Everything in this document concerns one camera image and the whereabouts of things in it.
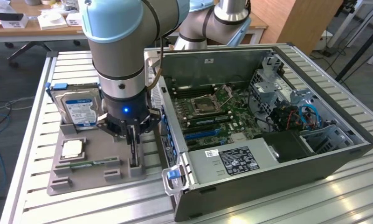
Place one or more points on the silver finned heat sink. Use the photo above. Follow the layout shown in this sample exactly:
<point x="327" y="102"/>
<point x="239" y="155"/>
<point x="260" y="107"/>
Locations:
<point x="240" y="138"/>

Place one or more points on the white desk frame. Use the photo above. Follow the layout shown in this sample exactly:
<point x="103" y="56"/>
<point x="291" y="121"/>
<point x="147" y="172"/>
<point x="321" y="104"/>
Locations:
<point x="345" y="23"/>

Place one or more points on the black plastic shroud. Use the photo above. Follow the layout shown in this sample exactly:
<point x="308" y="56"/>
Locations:
<point x="285" y="144"/>

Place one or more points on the green motherboard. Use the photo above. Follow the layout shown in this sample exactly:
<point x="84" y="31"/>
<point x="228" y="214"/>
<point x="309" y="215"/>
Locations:
<point x="243" y="121"/>

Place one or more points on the silver CPU socket cover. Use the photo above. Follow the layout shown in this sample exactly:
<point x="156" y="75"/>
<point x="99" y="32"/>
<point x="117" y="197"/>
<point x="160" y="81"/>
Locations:
<point x="217" y="92"/>

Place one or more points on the black green graphics card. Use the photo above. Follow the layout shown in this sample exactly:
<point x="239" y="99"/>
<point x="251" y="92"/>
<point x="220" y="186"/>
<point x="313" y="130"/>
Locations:
<point x="133" y="154"/>

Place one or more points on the bare green RAM stick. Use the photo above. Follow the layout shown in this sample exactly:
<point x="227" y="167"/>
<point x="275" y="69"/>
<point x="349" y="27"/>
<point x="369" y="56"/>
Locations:
<point x="80" y="165"/>

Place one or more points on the CPU socket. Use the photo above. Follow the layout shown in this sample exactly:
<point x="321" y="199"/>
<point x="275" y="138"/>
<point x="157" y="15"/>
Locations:
<point x="203" y="103"/>

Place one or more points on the black pouch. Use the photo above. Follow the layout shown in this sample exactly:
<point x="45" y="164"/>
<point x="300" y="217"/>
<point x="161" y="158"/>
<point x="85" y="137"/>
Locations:
<point x="11" y="16"/>

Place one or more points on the black connector cluster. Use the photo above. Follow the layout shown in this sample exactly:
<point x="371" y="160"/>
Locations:
<point x="281" y="116"/>

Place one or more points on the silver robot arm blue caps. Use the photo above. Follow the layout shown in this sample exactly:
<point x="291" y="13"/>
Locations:
<point x="121" y="58"/>

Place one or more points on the blue case release latch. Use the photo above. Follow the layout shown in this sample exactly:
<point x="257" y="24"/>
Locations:
<point x="173" y="174"/>

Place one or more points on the long black expansion slot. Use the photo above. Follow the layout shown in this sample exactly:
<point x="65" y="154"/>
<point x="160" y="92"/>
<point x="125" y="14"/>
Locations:
<point x="205" y="128"/>

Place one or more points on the grey parts rack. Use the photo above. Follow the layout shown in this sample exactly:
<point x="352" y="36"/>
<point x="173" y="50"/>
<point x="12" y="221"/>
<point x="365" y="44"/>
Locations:
<point x="93" y="172"/>

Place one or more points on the black power strip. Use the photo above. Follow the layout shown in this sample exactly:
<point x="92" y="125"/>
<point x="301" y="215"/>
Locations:
<point x="327" y="52"/>

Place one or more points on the hard disk with blue bracket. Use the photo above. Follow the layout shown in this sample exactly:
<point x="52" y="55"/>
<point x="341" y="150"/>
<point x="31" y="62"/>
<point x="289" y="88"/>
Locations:
<point x="77" y="109"/>

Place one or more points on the blue expansion slot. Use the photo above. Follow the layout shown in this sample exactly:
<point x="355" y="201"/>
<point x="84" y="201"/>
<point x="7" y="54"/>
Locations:
<point x="201" y="135"/>

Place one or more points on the white box with dark print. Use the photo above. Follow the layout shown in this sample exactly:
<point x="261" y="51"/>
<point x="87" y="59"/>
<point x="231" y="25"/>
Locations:
<point x="15" y="24"/>

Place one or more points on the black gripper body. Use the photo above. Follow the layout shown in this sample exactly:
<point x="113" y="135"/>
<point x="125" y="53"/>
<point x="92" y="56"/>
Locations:
<point x="124" y="105"/>

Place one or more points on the black chair base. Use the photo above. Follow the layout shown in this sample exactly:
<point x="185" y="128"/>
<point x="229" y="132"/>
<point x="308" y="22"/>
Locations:
<point x="28" y="50"/>

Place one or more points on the silver CPU chip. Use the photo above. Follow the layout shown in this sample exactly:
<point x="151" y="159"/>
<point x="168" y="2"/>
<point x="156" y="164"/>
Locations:
<point x="72" y="149"/>

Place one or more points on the metal disk bay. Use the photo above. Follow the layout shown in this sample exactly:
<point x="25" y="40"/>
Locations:
<point x="329" y="140"/>

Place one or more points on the perforated metal drive cage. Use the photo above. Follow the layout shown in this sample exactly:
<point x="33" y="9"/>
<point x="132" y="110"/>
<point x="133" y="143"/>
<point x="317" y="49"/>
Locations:
<point x="267" y="88"/>

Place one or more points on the black tripod leg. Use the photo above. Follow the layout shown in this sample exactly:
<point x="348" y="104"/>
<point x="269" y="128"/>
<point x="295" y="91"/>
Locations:
<point x="357" y="56"/>

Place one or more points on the white box with round disc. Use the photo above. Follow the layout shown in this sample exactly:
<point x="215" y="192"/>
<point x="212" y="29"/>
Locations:
<point x="51" y="22"/>

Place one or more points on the dark grey PC case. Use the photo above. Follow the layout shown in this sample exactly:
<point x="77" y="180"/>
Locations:
<point x="267" y="186"/>

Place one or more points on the small white box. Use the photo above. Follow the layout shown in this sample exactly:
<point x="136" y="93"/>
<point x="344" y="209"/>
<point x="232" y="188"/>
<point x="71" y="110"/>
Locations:
<point x="76" y="19"/>

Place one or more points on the green RAM stick with label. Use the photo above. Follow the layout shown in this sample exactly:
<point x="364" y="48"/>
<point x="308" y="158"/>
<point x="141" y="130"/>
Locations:
<point x="209" y="120"/>

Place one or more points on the wooden cabinet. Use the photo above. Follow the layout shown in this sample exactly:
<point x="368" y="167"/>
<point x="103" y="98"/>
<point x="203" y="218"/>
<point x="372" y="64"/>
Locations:
<point x="304" y="23"/>

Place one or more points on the silver power supply unit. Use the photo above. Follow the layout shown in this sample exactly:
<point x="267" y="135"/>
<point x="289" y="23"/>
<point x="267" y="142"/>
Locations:
<point x="201" y="170"/>

